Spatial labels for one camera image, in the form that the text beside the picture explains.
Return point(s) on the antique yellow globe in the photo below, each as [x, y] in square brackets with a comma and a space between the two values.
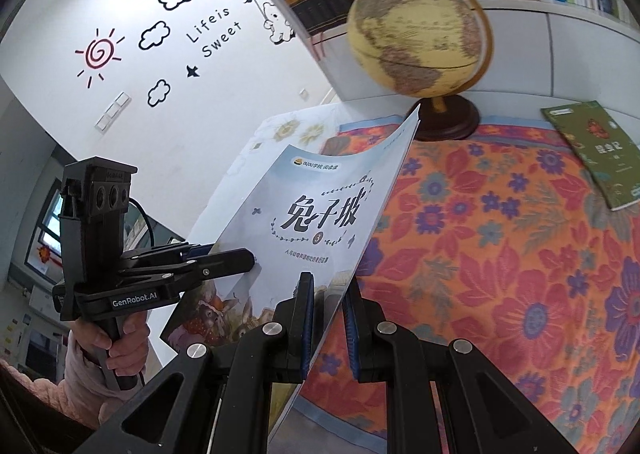
[431, 50]

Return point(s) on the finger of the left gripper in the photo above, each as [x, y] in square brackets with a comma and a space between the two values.
[164, 255]
[169, 282]

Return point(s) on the white rabbit hill book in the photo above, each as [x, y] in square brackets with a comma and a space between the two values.
[306, 223]

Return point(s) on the white bookshelf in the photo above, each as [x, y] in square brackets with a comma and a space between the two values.
[545, 54]

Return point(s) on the pink left sleeve forearm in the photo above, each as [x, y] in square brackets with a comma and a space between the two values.
[81, 395]

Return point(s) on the floral orange table mat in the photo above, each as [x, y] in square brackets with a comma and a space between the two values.
[504, 240]

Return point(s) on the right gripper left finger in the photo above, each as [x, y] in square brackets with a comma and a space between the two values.
[217, 400]

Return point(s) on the olive green insect book 04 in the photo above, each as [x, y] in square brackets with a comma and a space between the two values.
[603, 147]

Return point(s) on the left hand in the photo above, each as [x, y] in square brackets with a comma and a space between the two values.
[126, 356]

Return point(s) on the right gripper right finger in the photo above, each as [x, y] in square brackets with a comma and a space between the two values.
[441, 397]

